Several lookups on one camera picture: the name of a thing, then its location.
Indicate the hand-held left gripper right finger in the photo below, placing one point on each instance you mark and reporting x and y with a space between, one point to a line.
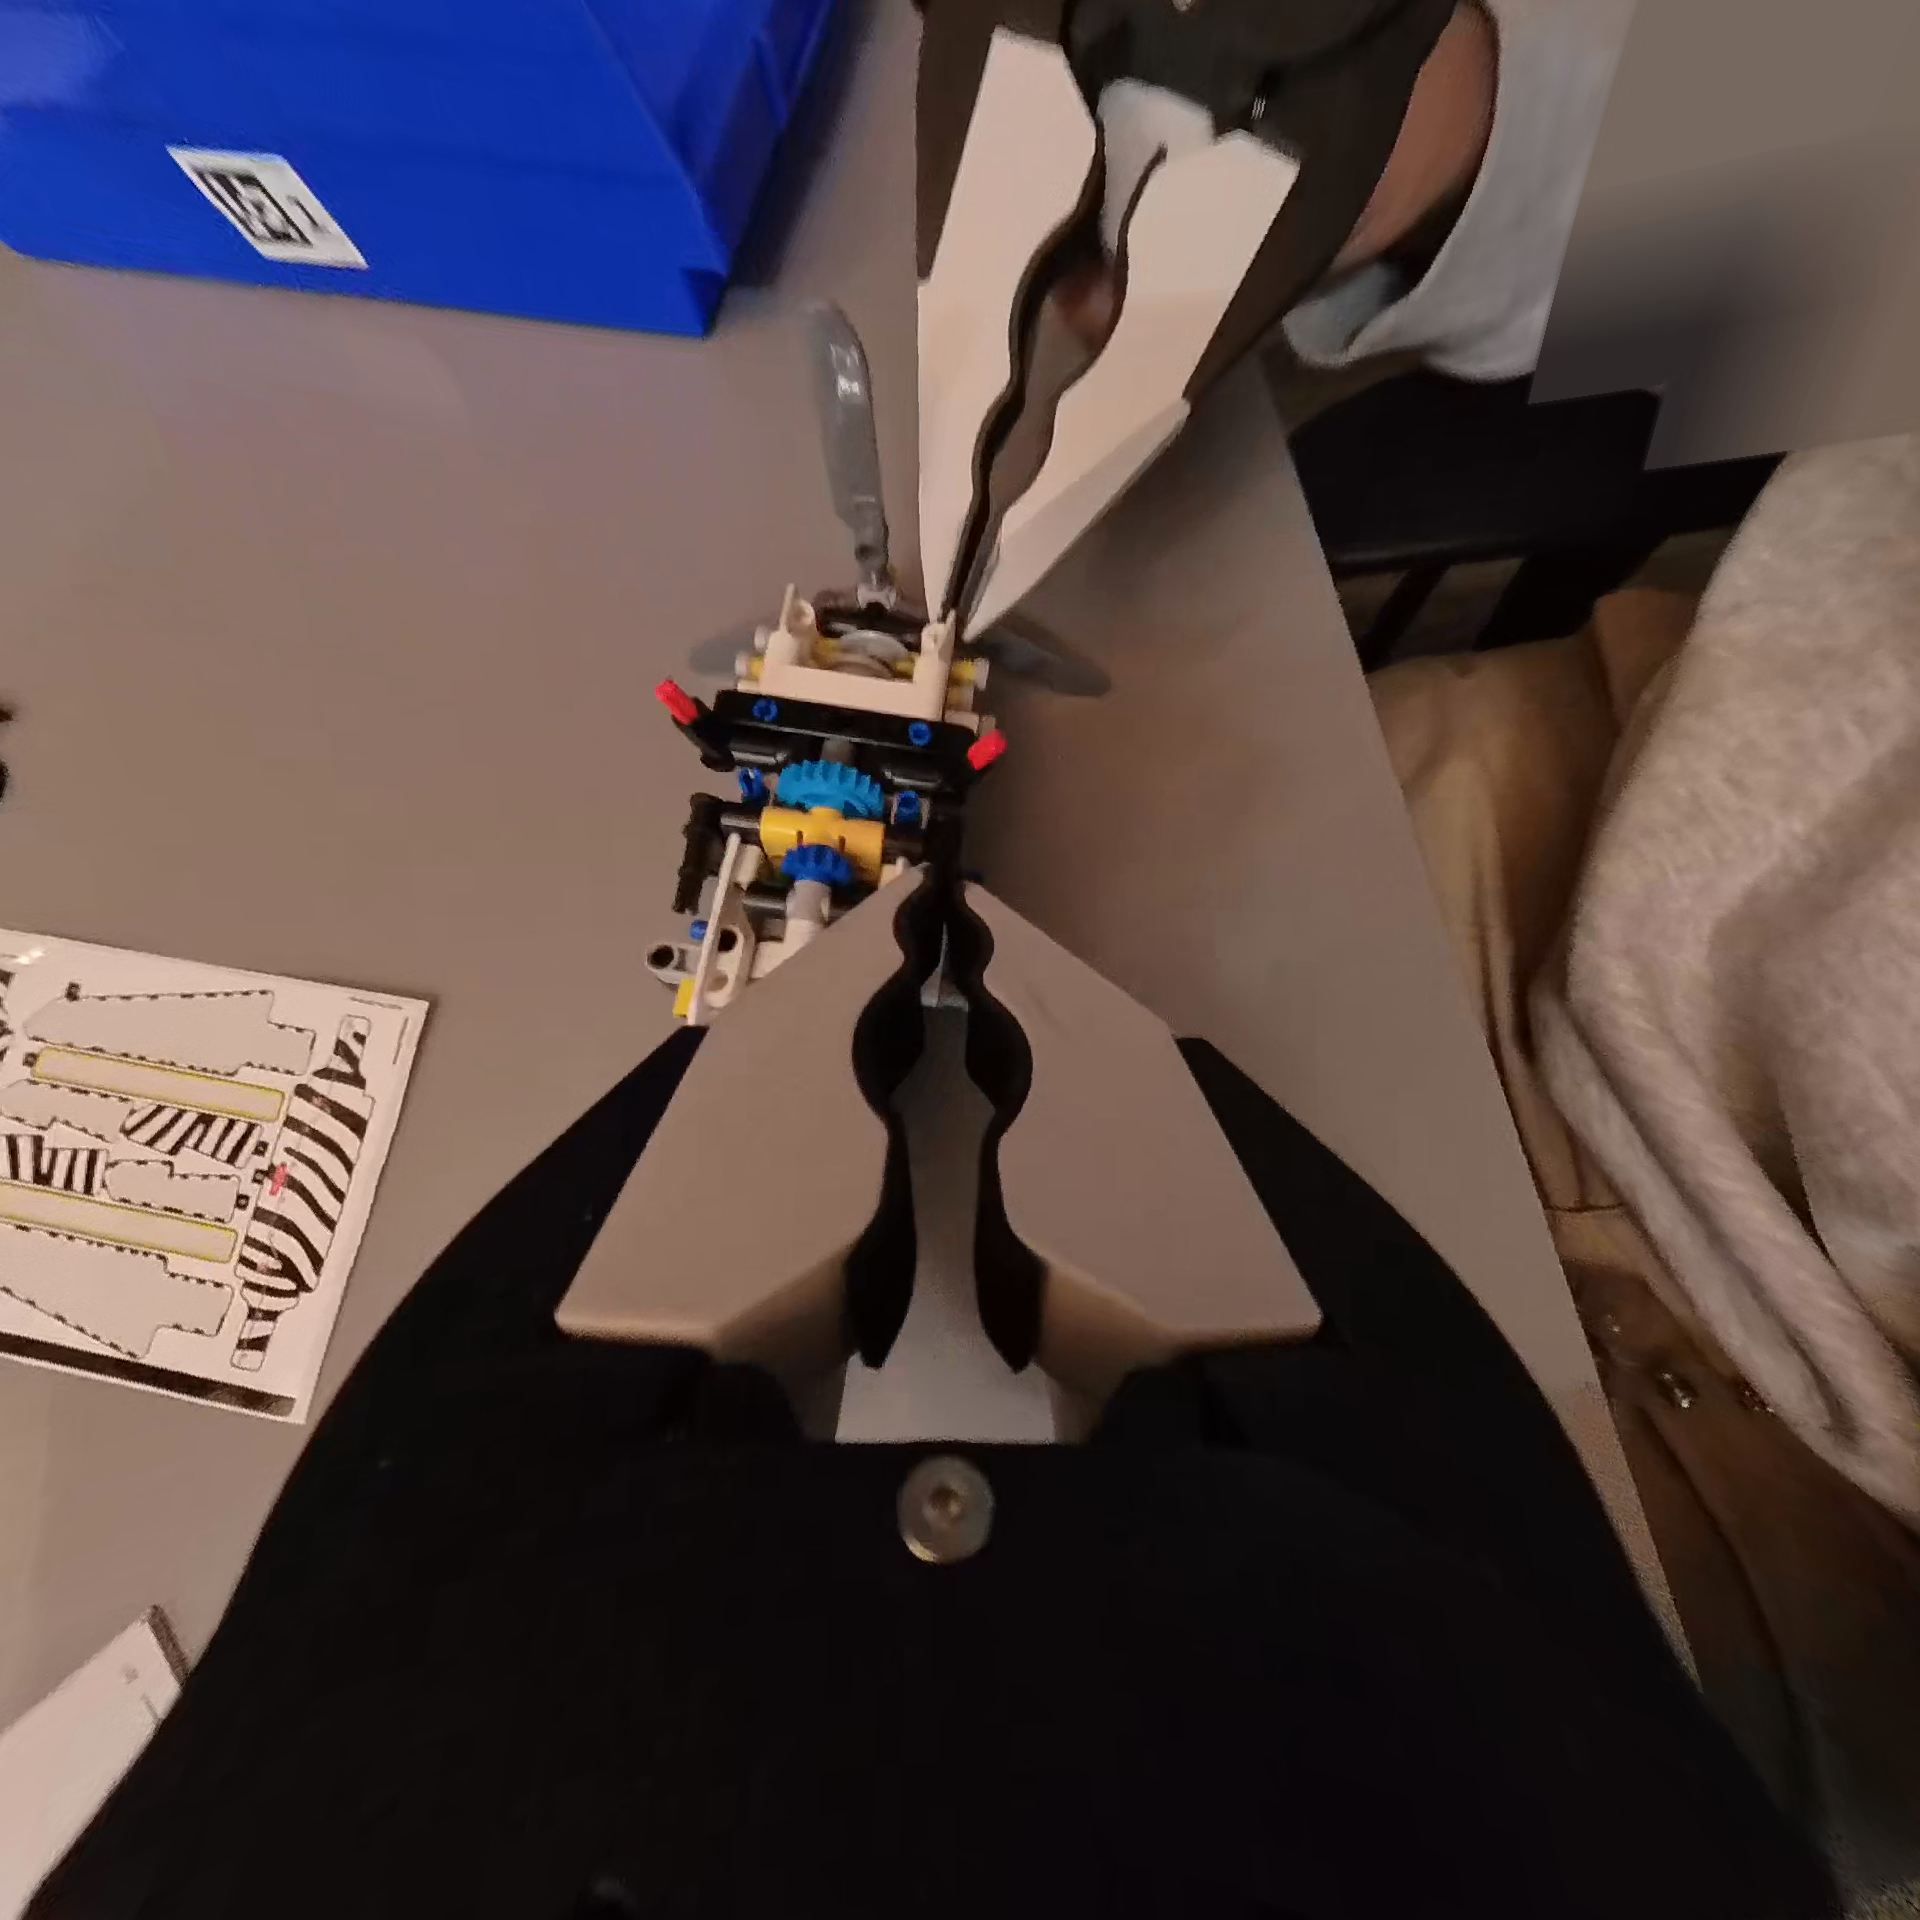
1155 1200

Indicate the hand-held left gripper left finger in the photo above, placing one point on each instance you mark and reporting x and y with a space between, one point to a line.
720 1200

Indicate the blue plastic storage bin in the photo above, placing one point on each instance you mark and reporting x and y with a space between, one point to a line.
449 120

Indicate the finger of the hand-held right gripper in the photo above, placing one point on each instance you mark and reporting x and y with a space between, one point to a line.
989 223
1184 270

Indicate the white instruction booklet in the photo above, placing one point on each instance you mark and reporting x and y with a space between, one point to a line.
75 1755

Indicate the person's right hand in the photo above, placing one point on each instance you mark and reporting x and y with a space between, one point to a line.
1088 308

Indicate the zebra-print sticker sheet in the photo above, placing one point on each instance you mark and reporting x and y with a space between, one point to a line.
150 1200

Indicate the zebra-striped lego helicopter model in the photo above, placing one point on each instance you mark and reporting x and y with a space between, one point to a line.
841 719

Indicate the person's right forearm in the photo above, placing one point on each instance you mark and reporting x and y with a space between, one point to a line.
1499 223

